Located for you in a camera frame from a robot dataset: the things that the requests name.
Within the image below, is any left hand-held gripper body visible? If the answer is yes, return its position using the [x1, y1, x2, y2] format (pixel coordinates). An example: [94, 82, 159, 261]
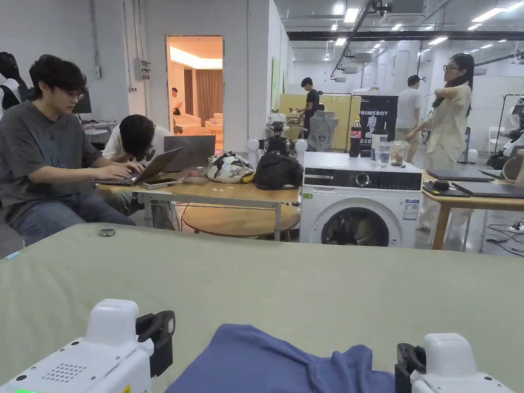
[0, 298, 176, 393]

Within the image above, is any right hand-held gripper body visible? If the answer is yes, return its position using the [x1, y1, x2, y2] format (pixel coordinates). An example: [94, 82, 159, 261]
[395, 333, 518, 393]

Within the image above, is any dark blue garment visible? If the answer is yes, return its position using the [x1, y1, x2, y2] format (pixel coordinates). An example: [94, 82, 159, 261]
[163, 323, 404, 393]

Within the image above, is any bed with pale green sheet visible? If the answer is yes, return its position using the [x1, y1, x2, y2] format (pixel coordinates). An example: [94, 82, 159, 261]
[0, 223, 524, 393]

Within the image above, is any wooden table with laptops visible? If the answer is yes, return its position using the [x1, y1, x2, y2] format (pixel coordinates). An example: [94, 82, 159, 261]
[421, 148, 524, 251]
[93, 135, 304, 242]

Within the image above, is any round low wooden table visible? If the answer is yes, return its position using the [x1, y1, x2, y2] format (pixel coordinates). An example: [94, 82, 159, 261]
[182, 202, 301, 239]

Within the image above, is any white washing machine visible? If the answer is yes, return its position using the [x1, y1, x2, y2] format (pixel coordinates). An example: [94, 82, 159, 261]
[299, 116, 423, 248]

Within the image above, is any desk with monitor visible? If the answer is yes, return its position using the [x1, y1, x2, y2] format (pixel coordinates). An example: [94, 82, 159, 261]
[73, 90, 120, 145]

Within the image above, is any black banner stand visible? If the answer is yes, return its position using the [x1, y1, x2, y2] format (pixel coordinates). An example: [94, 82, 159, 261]
[358, 95, 399, 145]

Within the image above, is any grey office chair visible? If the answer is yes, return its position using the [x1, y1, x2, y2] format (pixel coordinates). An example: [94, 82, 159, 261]
[306, 110, 341, 153]

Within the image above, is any black and white robot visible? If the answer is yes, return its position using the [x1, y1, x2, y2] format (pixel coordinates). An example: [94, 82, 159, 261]
[247, 120, 309, 165]

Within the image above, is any power strip with cables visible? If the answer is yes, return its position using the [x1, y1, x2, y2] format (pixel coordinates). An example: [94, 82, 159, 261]
[486, 220, 524, 258]

